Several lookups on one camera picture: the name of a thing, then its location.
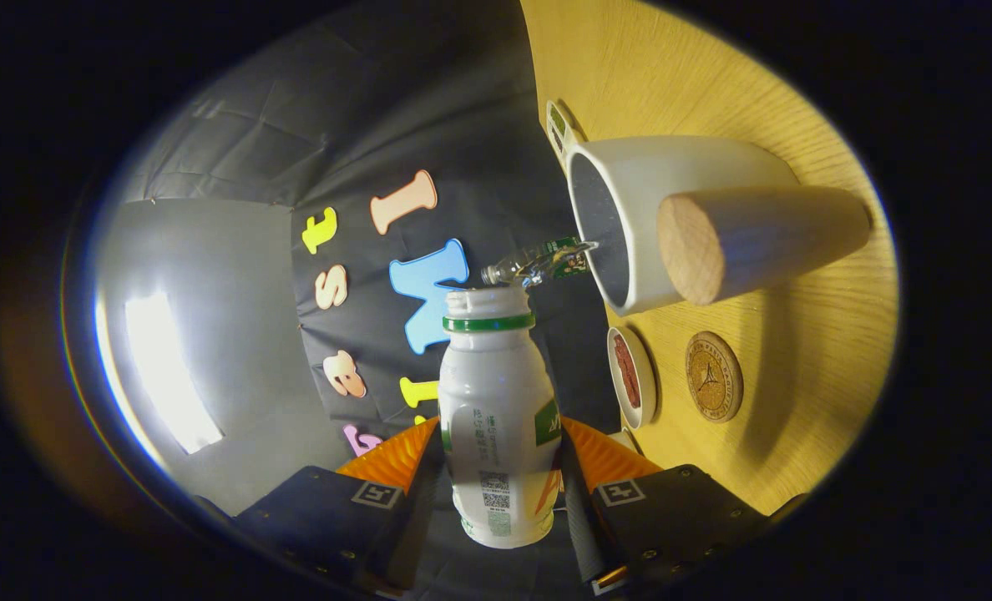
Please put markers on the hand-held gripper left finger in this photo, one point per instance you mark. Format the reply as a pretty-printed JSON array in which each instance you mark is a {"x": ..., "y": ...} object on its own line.
[{"x": 417, "y": 526}]

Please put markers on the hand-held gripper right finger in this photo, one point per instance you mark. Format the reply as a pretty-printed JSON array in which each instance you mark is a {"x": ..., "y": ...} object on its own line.
[{"x": 584, "y": 526}]

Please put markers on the white juice bottle green label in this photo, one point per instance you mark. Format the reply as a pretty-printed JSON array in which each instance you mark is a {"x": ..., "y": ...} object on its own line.
[{"x": 496, "y": 401}]

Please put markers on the round cork coaster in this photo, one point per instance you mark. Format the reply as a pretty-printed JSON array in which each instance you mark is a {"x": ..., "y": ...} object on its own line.
[{"x": 713, "y": 376}]

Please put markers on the clear plastic water bottle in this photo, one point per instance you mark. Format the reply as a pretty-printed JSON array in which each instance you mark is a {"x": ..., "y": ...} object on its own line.
[{"x": 546, "y": 259}]

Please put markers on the white oval plate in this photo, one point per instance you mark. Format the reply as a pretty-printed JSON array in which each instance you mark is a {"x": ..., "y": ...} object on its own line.
[{"x": 648, "y": 380}]

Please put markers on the red sausages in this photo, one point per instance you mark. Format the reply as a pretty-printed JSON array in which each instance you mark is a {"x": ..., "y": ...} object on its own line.
[{"x": 626, "y": 371}]

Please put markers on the wooden table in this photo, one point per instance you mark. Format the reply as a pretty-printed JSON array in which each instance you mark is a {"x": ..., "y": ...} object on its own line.
[{"x": 797, "y": 351}]

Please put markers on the white divided tray with beans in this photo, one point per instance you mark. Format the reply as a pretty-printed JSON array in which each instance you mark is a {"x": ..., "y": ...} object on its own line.
[{"x": 559, "y": 125}]

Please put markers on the black backdrop cloth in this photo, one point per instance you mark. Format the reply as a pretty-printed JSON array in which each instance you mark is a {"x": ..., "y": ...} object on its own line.
[{"x": 379, "y": 100}]

